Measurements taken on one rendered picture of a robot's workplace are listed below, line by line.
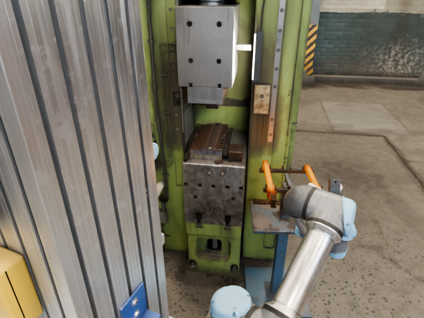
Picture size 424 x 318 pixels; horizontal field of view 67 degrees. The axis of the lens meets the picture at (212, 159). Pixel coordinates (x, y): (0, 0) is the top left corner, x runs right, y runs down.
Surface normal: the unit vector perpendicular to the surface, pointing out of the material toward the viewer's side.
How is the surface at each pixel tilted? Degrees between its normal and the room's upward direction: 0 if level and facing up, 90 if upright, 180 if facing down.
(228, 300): 8
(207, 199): 90
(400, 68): 89
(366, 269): 0
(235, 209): 90
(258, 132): 90
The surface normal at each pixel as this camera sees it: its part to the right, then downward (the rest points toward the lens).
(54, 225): 0.91, 0.19
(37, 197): -0.41, 0.42
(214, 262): -0.14, 0.45
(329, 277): 0.00, -0.89
